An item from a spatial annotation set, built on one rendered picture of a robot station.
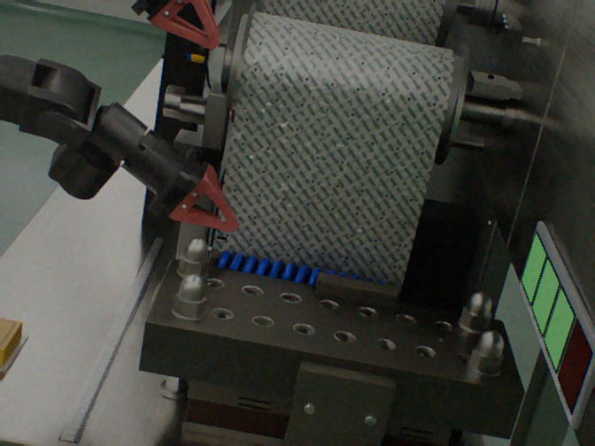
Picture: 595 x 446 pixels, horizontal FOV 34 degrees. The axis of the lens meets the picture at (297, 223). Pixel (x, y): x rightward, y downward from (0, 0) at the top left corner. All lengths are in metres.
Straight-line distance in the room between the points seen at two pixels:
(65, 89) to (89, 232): 0.43
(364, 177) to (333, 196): 0.04
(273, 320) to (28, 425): 0.28
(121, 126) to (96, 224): 0.43
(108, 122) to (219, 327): 0.27
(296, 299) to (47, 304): 0.35
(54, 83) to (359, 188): 0.37
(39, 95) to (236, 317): 0.32
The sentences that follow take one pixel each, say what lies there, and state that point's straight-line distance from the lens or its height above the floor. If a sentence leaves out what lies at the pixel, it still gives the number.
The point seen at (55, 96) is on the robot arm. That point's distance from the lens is 1.11.
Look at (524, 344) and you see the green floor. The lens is 3.53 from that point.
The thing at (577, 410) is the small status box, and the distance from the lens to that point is 0.77.
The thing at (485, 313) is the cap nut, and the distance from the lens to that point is 1.14.
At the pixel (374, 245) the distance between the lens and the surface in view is 1.18.
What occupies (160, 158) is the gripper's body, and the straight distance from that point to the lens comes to 1.14.
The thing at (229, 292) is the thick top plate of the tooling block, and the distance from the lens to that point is 1.11.
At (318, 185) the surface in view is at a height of 1.14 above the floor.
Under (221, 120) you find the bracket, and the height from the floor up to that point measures 1.17.
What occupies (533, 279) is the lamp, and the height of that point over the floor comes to 1.18.
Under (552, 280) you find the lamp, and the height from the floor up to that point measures 1.20.
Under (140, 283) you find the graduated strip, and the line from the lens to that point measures 1.38.
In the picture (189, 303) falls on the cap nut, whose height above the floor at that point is 1.05.
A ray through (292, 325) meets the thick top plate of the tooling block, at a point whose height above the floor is 1.03.
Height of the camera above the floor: 1.53
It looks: 22 degrees down
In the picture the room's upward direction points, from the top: 11 degrees clockwise
